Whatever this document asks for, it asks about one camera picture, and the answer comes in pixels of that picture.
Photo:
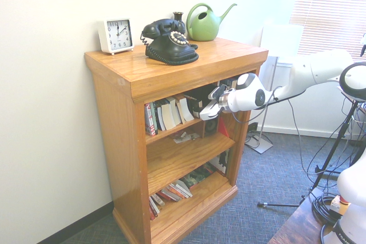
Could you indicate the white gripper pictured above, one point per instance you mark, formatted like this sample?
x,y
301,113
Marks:
x,y
210,112

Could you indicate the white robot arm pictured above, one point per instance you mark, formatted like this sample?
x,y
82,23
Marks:
x,y
300,81

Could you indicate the small wooden speaker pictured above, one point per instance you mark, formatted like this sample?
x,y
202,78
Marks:
x,y
211,127

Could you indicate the red triangular folder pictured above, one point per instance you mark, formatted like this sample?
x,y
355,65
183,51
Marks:
x,y
223,129

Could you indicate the black cover leaning book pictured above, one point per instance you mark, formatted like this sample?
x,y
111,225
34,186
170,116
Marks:
x,y
201,91

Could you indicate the dark cover paperback book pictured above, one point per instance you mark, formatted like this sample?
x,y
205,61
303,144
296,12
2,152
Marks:
x,y
232,82
223,83

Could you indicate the loose paper cards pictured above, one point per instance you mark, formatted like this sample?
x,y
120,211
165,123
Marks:
x,y
184,137

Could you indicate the black power adapter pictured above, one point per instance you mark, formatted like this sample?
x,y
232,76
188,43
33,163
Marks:
x,y
253,128

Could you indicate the black white picture book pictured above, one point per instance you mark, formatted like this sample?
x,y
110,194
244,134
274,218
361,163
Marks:
x,y
221,162

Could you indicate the dark green spine book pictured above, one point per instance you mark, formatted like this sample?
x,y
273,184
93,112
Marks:
x,y
155,115

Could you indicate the red white spine book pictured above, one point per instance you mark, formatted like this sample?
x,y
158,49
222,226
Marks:
x,y
148,119

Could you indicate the camouflage cover book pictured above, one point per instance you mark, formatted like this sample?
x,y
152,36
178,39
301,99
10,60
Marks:
x,y
197,178

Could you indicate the black rotary telephone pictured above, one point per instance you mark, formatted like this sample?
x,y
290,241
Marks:
x,y
168,51

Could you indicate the green plastic watering can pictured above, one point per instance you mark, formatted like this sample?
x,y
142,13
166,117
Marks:
x,y
203,29

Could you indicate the white window sill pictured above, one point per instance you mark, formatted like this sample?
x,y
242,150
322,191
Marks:
x,y
284,61

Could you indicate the dark red spine book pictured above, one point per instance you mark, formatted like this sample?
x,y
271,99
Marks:
x,y
168,196

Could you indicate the wooden bookshelf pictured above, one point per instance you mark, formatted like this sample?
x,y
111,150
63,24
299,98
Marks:
x,y
114,141

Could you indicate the black vase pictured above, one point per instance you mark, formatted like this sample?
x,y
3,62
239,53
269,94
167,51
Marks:
x,y
178,16

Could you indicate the white floor lamp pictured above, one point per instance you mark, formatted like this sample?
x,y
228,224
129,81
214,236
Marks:
x,y
281,39

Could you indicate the white grey cover book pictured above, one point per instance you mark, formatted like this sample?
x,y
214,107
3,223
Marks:
x,y
152,211

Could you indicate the white square alarm clock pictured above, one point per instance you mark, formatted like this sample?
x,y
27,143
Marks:
x,y
117,34

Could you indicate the black furniture leg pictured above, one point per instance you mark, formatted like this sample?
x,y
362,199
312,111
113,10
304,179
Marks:
x,y
359,152

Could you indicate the white window blinds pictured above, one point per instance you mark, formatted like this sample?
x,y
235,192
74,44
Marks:
x,y
328,12

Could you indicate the yellow emergency stop box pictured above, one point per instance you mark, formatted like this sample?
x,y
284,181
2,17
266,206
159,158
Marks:
x,y
336,205

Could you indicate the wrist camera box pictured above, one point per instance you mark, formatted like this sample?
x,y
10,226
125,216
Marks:
x,y
217,92

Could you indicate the black camera tripod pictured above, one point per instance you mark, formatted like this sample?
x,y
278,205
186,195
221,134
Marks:
x,y
334,149

